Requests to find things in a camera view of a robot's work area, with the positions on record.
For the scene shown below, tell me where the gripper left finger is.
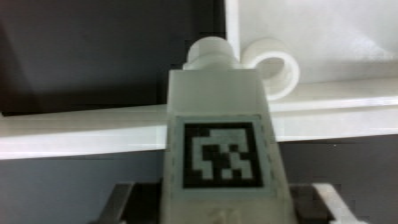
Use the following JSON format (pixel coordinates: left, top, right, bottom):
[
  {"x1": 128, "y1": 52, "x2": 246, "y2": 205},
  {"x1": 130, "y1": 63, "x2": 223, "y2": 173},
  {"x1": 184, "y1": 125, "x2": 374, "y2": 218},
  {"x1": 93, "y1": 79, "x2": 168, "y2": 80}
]
[{"x1": 89, "y1": 182, "x2": 162, "y2": 224}]

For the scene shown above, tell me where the white table leg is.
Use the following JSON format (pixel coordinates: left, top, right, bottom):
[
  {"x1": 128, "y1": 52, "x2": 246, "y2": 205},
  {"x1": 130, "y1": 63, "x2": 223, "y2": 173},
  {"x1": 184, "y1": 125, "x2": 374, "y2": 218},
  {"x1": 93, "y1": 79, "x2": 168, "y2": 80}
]
[{"x1": 160, "y1": 37, "x2": 299, "y2": 224}]

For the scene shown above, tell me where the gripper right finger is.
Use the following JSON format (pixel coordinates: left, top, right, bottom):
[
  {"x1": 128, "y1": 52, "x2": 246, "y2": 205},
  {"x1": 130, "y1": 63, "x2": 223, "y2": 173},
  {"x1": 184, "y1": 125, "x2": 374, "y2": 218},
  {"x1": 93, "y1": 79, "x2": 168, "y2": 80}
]
[{"x1": 290, "y1": 183, "x2": 368, "y2": 224}]

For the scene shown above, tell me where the white U-shaped fence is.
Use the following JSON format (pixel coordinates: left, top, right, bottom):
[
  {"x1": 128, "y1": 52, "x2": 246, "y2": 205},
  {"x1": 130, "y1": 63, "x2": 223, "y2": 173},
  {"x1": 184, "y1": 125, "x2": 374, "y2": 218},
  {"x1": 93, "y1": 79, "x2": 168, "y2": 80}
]
[{"x1": 0, "y1": 106, "x2": 398, "y2": 160}]

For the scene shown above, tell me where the white square table top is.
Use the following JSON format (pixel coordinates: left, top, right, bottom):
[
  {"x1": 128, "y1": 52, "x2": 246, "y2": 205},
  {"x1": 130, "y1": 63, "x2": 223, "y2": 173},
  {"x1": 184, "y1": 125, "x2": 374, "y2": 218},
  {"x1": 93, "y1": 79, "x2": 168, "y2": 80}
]
[{"x1": 224, "y1": 0, "x2": 398, "y2": 112}]

